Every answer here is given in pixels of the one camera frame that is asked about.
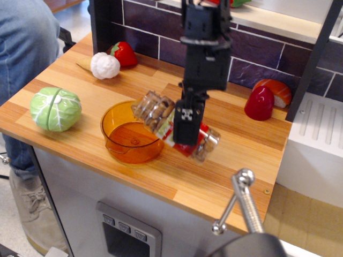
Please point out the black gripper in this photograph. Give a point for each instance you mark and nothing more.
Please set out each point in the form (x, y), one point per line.
(206, 68)

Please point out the beige sneaker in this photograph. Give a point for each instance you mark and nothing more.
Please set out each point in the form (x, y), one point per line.
(36, 215)

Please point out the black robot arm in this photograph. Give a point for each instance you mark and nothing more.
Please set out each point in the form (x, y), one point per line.
(205, 22)

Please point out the red green toy on shelf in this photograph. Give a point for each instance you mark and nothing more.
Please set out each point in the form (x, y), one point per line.
(233, 3)

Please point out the person in blue jeans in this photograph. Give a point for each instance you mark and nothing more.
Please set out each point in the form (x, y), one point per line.
(29, 43)

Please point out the toy salmon sushi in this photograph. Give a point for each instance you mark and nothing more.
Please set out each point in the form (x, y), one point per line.
(282, 93)

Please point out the red toy pepper half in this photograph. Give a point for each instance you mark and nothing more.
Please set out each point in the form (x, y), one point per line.
(260, 104)

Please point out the black shelf post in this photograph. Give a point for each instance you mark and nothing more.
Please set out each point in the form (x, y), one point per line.
(314, 58)

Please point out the wooden shelf board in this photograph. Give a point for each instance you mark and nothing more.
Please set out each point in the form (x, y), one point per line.
(298, 19)

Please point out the toy red strawberry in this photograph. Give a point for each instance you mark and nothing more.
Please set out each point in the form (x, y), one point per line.
(123, 52)

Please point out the green toy cabbage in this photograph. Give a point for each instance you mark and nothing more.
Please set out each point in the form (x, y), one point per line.
(55, 109)

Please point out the orange transparent plastic pot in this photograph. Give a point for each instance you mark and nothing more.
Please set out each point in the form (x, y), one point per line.
(126, 139)

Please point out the grey oven control panel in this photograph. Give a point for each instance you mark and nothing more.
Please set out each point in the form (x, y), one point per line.
(124, 235)

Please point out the glass jar of almonds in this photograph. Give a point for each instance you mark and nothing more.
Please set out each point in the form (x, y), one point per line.
(157, 114)

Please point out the toy white ice cream cone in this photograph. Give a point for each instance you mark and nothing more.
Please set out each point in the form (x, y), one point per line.
(101, 65)

